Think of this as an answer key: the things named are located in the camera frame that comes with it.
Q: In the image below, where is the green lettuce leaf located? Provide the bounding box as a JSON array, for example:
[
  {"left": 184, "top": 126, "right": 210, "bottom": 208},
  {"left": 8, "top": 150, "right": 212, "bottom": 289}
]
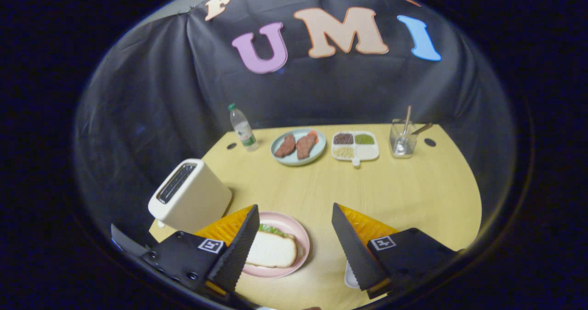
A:
[{"left": 258, "top": 223, "right": 294, "bottom": 239}]

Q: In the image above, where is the pink plate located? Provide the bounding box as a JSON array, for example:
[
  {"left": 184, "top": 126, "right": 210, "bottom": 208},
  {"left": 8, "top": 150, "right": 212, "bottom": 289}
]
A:
[{"left": 242, "top": 211, "right": 311, "bottom": 278}]

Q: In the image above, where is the light blue plate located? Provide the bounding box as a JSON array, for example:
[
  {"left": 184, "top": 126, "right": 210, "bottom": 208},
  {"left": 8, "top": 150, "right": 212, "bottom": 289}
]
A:
[{"left": 271, "top": 128, "right": 327, "bottom": 166}]

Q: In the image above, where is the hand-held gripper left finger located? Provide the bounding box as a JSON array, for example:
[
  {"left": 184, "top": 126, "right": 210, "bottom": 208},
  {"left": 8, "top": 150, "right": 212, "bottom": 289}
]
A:
[{"left": 139, "top": 204, "right": 261, "bottom": 301}]

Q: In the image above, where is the clear plastic water bottle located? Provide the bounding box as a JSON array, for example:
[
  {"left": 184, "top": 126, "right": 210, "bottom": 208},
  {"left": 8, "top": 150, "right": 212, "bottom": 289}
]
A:
[{"left": 228, "top": 103, "right": 259, "bottom": 152}]

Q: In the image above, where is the white divided dish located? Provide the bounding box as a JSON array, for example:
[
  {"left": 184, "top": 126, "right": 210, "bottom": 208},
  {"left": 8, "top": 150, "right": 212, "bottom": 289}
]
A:
[{"left": 331, "top": 131, "right": 380, "bottom": 167}]

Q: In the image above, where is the black backdrop cloth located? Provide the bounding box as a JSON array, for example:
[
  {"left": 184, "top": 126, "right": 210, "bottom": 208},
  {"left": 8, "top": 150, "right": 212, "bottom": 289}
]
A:
[{"left": 73, "top": 0, "right": 515, "bottom": 255}]

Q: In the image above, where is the white bread slice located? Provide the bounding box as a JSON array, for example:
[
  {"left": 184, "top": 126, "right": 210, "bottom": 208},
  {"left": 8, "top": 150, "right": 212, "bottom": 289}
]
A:
[{"left": 246, "top": 231, "right": 298, "bottom": 269}]

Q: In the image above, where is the brown meat piece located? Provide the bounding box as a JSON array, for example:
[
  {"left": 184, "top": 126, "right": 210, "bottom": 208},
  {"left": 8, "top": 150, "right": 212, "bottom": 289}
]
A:
[
  {"left": 296, "top": 134, "right": 317, "bottom": 160},
  {"left": 274, "top": 134, "right": 297, "bottom": 158}
]

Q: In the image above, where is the white toaster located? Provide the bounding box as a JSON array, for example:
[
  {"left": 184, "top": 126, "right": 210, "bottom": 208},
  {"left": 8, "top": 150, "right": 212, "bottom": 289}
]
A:
[{"left": 148, "top": 158, "right": 233, "bottom": 234}]

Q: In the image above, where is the clear glass cup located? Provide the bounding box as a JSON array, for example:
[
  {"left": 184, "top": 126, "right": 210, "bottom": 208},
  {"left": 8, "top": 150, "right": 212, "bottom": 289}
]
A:
[{"left": 389, "top": 118, "right": 418, "bottom": 158}]

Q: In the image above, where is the white plate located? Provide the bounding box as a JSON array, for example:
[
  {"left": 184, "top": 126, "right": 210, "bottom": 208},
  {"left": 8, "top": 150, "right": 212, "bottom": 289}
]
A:
[{"left": 345, "top": 260, "right": 361, "bottom": 289}]

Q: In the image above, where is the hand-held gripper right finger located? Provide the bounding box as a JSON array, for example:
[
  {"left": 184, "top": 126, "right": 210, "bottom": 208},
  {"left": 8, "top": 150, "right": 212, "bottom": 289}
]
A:
[{"left": 332, "top": 203, "right": 460, "bottom": 300}]

